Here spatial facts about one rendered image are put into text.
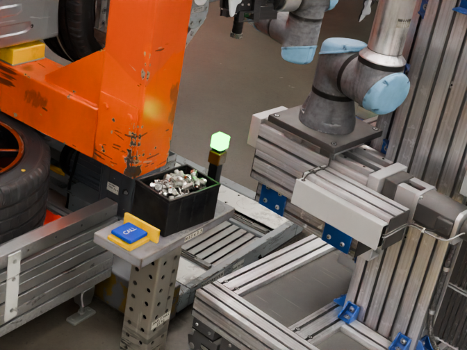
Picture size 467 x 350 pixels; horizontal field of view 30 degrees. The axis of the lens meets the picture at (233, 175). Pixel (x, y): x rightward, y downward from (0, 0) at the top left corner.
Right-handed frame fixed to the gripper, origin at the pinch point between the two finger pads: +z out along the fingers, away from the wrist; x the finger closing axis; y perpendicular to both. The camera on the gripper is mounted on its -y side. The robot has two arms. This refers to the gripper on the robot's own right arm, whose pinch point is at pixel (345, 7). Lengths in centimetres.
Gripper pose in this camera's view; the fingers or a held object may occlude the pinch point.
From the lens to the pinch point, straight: 337.2
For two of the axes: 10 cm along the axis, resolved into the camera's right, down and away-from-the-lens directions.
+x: 6.5, 6.6, 3.8
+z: -7.3, 6.7, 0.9
